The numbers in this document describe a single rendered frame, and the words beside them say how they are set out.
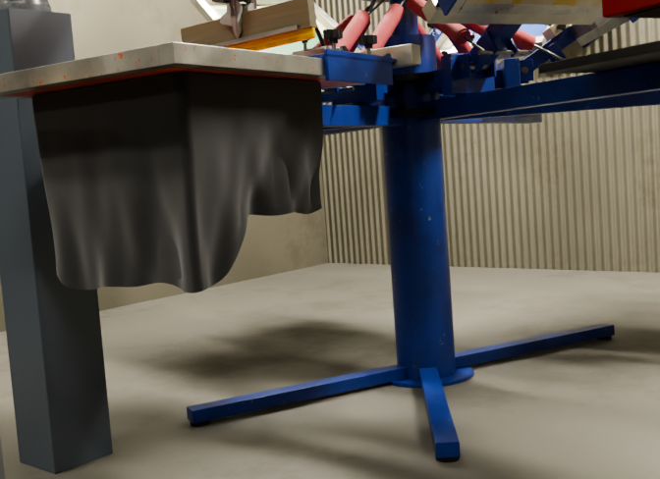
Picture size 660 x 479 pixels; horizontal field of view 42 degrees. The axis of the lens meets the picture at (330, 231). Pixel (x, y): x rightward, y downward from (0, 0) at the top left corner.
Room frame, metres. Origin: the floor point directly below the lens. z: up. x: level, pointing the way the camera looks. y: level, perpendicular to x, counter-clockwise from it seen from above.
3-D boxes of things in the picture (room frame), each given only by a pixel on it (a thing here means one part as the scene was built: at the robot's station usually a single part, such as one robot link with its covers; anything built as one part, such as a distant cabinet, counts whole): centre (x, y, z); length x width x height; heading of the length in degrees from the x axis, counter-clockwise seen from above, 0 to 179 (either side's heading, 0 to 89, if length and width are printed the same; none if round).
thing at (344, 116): (2.38, 0.04, 0.89); 1.24 x 0.06 x 0.06; 147
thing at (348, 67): (2.06, -0.08, 0.98); 0.30 x 0.05 x 0.07; 147
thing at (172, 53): (2.02, 0.28, 0.97); 0.79 x 0.58 x 0.04; 147
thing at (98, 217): (1.77, 0.44, 0.74); 0.45 x 0.03 x 0.43; 57
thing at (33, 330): (2.30, 0.77, 0.60); 0.18 x 0.18 x 1.20; 49
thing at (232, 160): (1.86, 0.14, 0.74); 0.46 x 0.04 x 0.42; 147
